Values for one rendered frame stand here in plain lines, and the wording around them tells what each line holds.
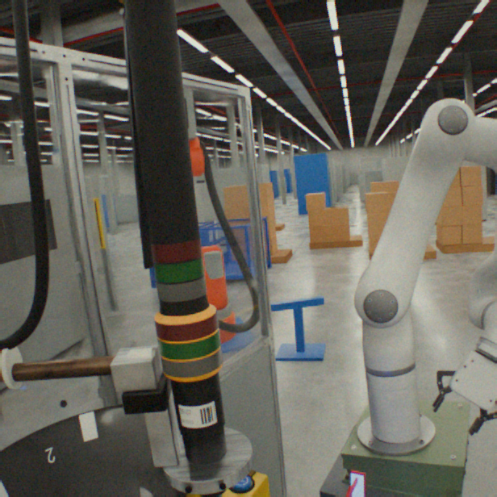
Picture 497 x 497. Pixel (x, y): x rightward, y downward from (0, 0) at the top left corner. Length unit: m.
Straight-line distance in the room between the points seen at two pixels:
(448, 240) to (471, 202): 0.82
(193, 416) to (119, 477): 0.20
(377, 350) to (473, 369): 0.21
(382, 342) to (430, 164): 0.40
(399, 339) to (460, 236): 7.57
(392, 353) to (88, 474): 0.69
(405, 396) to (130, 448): 0.69
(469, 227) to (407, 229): 7.66
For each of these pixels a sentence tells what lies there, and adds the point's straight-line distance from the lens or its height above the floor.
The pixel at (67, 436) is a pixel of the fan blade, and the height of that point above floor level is 1.41.
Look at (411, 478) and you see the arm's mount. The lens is 1.07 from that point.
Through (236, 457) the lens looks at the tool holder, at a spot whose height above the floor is 1.47.
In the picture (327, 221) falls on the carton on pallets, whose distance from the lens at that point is 9.58.
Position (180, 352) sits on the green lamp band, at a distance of 0.28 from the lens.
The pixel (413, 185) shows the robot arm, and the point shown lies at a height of 1.63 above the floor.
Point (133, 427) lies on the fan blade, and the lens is 0.51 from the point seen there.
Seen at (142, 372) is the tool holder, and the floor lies 1.55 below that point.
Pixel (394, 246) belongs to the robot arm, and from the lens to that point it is 0.91.
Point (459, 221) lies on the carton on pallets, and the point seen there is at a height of 0.58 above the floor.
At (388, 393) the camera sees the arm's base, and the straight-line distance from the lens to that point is 1.02.
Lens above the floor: 1.67
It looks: 9 degrees down
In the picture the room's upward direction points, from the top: 6 degrees counter-clockwise
